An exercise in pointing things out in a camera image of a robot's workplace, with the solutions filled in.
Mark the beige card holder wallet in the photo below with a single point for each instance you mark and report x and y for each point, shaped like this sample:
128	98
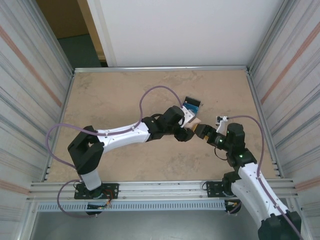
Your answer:
193	123

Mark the blue card with white print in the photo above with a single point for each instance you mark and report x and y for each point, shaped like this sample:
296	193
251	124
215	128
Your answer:
193	108

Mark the brown door panel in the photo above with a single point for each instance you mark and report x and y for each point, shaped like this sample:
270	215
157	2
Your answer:
65	17

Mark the aluminium table edge rail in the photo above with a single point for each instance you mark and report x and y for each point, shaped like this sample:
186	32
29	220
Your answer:
256	100
61	120
162	68

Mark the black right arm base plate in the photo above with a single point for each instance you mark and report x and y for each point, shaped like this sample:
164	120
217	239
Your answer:
212	188

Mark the wide aluminium mounting rail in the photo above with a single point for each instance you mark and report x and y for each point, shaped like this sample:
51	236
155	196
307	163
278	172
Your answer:
162	190

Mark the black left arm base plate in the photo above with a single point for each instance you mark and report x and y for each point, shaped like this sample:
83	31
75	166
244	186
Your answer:
112	190

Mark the aluminium frame post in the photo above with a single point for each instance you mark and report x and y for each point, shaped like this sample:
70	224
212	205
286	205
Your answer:
53	37
270	37

